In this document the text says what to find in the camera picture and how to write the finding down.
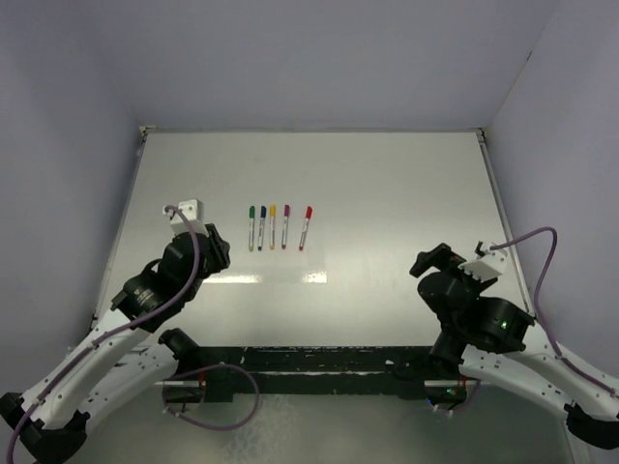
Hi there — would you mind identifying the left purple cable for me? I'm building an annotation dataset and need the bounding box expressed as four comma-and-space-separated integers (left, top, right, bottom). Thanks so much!
4, 205, 201, 464

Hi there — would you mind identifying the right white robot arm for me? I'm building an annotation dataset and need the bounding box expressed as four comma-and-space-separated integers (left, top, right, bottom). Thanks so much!
409, 242, 618, 450

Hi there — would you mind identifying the purple marker pen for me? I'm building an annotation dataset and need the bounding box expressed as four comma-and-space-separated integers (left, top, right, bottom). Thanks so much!
280, 216, 290, 249

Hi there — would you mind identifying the green marker pen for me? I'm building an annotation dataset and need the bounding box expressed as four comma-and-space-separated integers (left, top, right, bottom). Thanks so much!
248, 217, 255, 252

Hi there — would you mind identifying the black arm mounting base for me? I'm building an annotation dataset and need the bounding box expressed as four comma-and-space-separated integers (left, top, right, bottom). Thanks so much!
159, 329, 478, 405

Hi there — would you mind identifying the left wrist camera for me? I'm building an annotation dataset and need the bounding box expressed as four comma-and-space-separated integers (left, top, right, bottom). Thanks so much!
162, 198, 208, 237

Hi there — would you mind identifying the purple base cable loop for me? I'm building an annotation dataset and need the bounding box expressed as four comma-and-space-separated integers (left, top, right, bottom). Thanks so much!
162, 362, 261, 430

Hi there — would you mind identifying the blue marker pen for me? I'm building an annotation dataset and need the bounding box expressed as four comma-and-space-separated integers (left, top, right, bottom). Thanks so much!
257, 217, 266, 251

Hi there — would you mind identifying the yellow marker pen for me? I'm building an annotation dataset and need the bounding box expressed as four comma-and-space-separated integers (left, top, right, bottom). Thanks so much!
269, 208, 277, 250

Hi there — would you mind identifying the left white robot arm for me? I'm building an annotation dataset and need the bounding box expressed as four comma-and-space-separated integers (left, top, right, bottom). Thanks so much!
1, 222, 230, 463

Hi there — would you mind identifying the red marker pen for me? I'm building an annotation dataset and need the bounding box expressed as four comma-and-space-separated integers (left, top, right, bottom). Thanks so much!
298, 217, 310, 251

